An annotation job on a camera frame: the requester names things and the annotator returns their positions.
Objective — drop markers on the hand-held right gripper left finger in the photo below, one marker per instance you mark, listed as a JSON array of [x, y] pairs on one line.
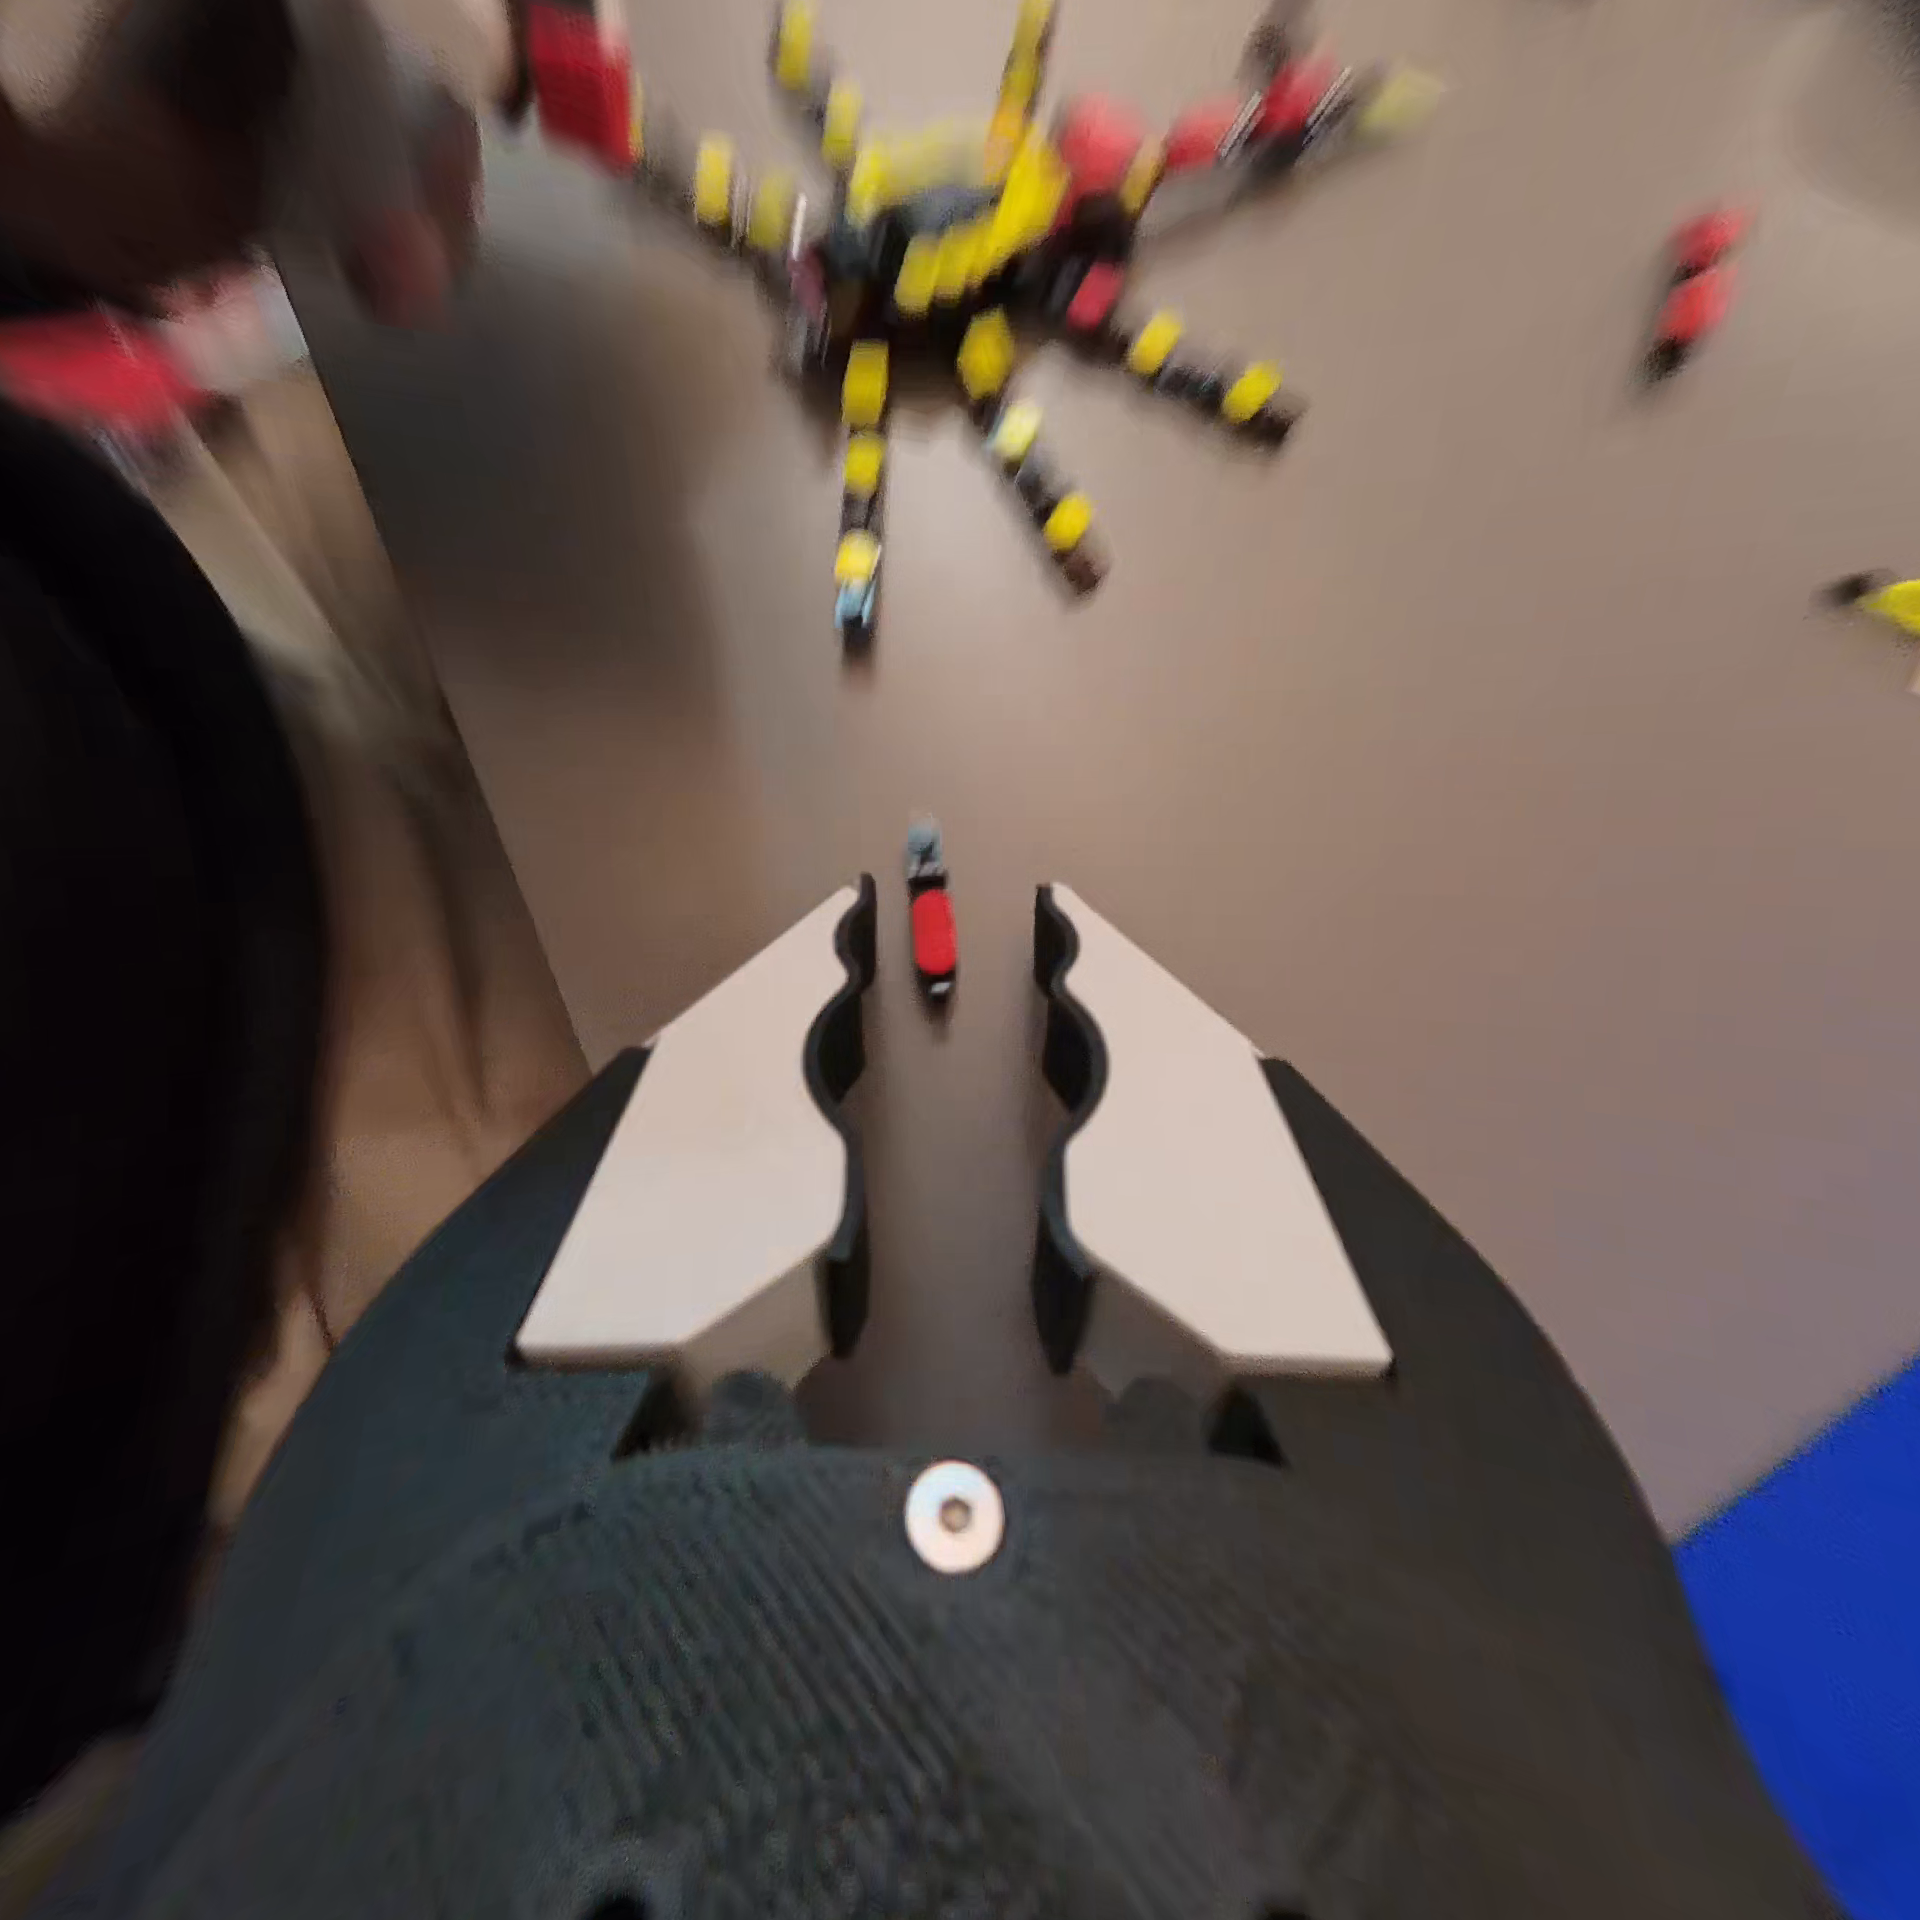
[[705, 1201]]

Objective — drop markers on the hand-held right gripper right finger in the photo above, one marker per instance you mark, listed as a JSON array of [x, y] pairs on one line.
[[1201, 1201]]

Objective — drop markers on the red black lego assembly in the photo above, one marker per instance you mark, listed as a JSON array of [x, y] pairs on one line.
[[933, 930]]

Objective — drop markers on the black yellow lego spider model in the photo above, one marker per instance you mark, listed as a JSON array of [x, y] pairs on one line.
[[930, 241]]

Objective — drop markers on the black lego limb red slopes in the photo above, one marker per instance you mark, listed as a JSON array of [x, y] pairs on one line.
[[1695, 300]]

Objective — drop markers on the person's left hand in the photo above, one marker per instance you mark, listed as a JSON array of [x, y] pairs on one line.
[[149, 135]]

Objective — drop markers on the person's black sweater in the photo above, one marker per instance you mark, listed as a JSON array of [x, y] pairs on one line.
[[136, 1049]]

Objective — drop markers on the blue plastic bin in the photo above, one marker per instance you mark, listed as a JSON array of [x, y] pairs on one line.
[[1815, 1650]]

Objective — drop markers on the printed plastic bag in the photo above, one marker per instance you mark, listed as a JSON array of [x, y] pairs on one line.
[[105, 369]]

